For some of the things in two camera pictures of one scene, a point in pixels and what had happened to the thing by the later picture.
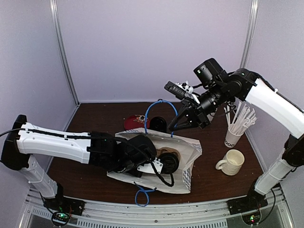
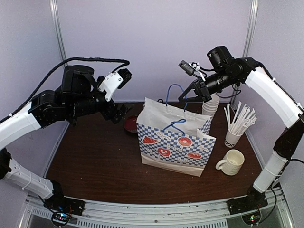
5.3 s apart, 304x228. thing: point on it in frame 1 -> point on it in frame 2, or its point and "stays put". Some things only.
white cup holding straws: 232,138 stays put
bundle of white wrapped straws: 243,117 stays put
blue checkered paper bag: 177,182 -> 175,136
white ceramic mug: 232,162 stays put
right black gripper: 194,113 -> 206,95
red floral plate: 135,121 stays put
